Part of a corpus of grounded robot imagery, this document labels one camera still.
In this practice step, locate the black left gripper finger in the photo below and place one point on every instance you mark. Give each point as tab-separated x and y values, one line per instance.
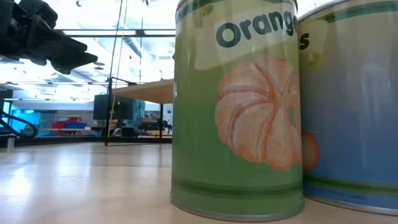
59	40
71	61

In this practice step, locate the green oranges can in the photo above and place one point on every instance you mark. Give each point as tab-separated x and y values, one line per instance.
236	124

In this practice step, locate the blue peaches can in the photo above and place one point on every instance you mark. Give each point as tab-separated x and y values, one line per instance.
351	109

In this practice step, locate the red storage bin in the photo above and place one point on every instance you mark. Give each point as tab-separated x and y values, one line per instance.
59	124

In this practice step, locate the blue storage bin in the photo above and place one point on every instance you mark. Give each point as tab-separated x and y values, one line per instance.
76	125

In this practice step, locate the black background monitor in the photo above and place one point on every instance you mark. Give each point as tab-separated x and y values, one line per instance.
122	109

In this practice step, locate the black framed light bar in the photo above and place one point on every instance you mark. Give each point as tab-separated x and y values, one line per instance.
140	32

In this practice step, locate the black metal table frame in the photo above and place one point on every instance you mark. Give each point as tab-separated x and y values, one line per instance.
62	140

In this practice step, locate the wooden shelf black frame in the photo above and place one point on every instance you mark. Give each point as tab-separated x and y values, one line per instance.
146	91

